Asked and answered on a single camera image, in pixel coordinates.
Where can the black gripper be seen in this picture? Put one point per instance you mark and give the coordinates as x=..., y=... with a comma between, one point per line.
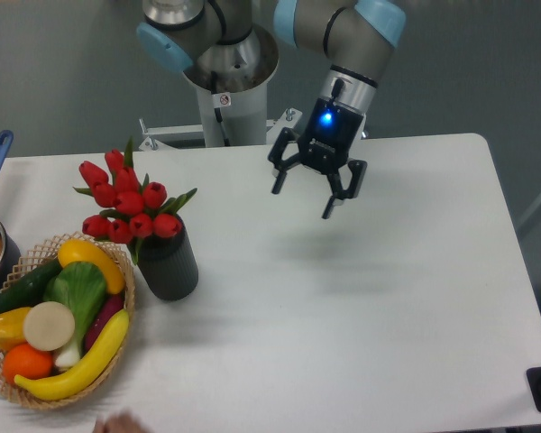
x=329, y=135

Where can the red tulip bouquet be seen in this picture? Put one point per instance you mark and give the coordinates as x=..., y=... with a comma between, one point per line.
x=133, y=212

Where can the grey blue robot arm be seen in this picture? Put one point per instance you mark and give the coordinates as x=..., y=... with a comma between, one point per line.
x=387, y=21

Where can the dark grey ribbed vase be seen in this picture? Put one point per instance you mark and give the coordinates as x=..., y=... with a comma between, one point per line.
x=168, y=265

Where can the person's hand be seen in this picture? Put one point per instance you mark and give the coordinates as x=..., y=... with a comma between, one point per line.
x=120, y=422

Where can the purple sweet potato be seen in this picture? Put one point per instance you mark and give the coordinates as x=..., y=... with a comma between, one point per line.
x=111, y=306

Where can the yellow squash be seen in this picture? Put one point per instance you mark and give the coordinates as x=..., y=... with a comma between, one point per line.
x=78, y=250

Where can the green leafy bok choy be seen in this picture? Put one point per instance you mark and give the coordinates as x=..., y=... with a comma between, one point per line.
x=80, y=287

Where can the woven wicker basket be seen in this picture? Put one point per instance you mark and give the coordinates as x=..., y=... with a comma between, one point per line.
x=39, y=255

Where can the green cucumber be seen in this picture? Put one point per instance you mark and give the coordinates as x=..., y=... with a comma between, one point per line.
x=28, y=290

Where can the beige round disc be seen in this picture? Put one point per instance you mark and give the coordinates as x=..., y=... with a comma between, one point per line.
x=48, y=326

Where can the yellow banana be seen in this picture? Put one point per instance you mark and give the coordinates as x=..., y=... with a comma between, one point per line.
x=87, y=370

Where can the yellow bell pepper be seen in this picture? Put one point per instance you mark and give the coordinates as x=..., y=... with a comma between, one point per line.
x=11, y=328

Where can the orange fruit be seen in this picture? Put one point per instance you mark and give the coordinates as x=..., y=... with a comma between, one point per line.
x=28, y=362

